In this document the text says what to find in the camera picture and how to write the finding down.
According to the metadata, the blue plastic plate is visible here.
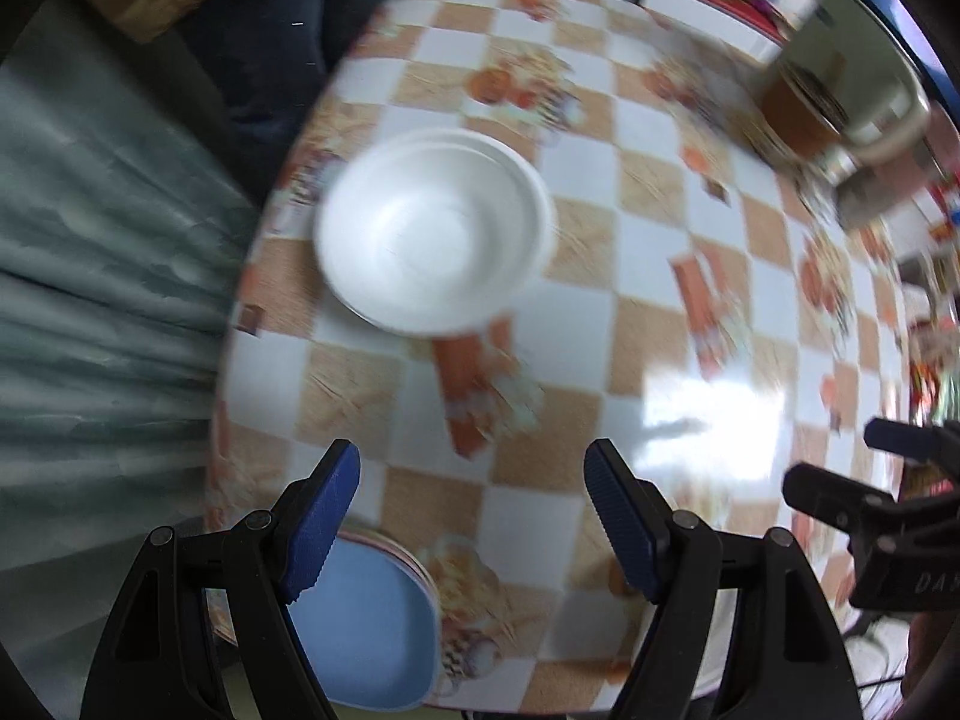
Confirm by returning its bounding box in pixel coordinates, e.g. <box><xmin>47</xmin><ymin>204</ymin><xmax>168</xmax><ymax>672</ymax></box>
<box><xmin>288</xmin><ymin>536</ymin><xmax>441</xmax><ymax>712</ymax></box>

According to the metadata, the checkered patterned tablecloth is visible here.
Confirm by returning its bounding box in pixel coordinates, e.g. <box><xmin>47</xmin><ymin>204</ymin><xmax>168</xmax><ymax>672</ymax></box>
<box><xmin>205</xmin><ymin>0</ymin><xmax>905</xmax><ymax>713</ymax></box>

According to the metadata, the grey metal container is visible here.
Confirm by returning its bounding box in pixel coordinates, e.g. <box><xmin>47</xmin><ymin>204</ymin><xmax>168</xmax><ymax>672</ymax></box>
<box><xmin>835</xmin><ymin>156</ymin><xmax>929</xmax><ymax>232</ymax></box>

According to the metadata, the green curtain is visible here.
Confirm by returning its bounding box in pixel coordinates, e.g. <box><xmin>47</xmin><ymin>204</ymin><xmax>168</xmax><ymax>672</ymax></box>
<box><xmin>2</xmin><ymin>2</ymin><xmax>257</xmax><ymax>718</ymax></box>

